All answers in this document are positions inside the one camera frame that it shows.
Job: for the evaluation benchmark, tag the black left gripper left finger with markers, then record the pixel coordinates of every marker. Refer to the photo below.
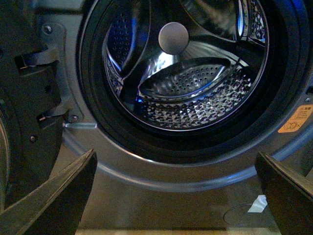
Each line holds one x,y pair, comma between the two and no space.
55,207

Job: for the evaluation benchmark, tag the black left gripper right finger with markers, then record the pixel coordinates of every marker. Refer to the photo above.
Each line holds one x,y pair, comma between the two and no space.
289,195

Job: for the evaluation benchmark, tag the open washing machine door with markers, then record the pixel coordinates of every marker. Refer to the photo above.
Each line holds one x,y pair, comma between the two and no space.
30,137

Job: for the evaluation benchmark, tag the grey front-load washing machine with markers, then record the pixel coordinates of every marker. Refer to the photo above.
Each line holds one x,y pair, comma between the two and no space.
130,192

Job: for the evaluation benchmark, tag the silver tape strip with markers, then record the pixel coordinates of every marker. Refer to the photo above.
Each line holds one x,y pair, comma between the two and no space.
259,205

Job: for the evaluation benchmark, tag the orange warning sticker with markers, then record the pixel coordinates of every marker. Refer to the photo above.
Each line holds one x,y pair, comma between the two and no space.
297,120

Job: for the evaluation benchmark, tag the black rubber door gasket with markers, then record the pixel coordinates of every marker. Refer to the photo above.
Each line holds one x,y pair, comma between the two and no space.
289,27

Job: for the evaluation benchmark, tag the stainless steel perforated drum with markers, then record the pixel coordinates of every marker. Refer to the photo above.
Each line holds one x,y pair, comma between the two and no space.
213,78

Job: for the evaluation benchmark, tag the grey round drum hub cap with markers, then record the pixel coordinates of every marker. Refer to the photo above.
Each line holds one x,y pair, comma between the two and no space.
173,38

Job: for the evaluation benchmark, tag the grey door hinge bracket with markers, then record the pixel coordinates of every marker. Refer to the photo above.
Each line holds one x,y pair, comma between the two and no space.
51,44

